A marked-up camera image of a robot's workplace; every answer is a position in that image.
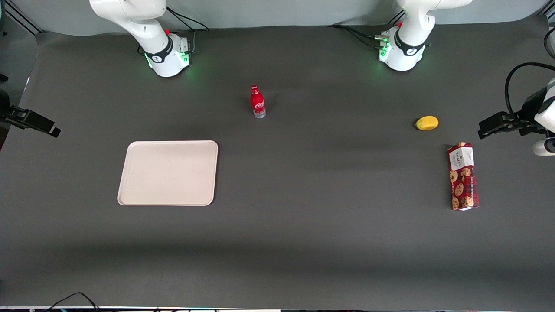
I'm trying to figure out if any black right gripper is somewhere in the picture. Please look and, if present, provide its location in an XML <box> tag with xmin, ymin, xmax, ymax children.
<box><xmin>0</xmin><ymin>89</ymin><xmax>62</xmax><ymax>138</ymax></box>

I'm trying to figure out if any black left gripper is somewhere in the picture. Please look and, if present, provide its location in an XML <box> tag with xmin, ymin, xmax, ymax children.
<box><xmin>478</xmin><ymin>87</ymin><xmax>548</xmax><ymax>140</ymax></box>

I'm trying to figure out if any red coke bottle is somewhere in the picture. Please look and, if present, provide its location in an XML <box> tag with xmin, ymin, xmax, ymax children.
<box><xmin>250</xmin><ymin>85</ymin><xmax>266</xmax><ymax>119</ymax></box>

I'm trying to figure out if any beige plastic tray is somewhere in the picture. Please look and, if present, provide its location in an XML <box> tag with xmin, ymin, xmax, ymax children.
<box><xmin>117</xmin><ymin>140</ymin><xmax>219</xmax><ymax>206</ymax></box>

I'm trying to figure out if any red cookie box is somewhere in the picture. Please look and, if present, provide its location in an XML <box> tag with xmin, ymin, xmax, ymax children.
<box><xmin>447</xmin><ymin>142</ymin><xmax>480</xmax><ymax>211</ymax></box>

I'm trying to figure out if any yellow lemon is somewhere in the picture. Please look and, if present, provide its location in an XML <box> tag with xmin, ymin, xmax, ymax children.
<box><xmin>415</xmin><ymin>116</ymin><xmax>439</xmax><ymax>131</ymax></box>

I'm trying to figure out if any black left wrist camera cable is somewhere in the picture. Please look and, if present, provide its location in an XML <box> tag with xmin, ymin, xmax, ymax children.
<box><xmin>504</xmin><ymin>62</ymin><xmax>555</xmax><ymax>127</ymax></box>

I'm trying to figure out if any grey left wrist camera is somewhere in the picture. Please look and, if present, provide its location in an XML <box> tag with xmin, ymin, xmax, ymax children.
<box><xmin>532</xmin><ymin>138</ymin><xmax>555</xmax><ymax>157</ymax></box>

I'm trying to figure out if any black background cable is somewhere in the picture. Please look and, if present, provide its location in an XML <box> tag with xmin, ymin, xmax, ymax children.
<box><xmin>544</xmin><ymin>27</ymin><xmax>555</xmax><ymax>61</ymax></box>

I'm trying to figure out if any black left arm base cable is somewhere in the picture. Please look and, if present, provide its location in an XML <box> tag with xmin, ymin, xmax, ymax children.
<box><xmin>327</xmin><ymin>24</ymin><xmax>387</xmax><ymax>49</ymax></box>

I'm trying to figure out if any black arm base cable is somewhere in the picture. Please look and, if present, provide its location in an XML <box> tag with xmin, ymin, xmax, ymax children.
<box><xmin>166</xmin><ymin>6</ymin><xmax>210</xmax><ymax>55</ymax></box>
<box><xmin>327</xmin><ymin>24</ymin><xmax>387</xmax><ymax>49</ymax></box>

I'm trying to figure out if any black table edge cable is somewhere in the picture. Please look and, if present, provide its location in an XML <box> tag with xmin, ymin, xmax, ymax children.
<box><xmin>42</xmin><ymin>292</ymin><xmax>101</xmax><ymax>312</ymax></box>

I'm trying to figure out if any black right arm base cable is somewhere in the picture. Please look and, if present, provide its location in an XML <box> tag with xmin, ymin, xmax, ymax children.
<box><xmin>166</xmin><ymin>6</ymin><xmax>210</xmax><ymax>55</ymax></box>

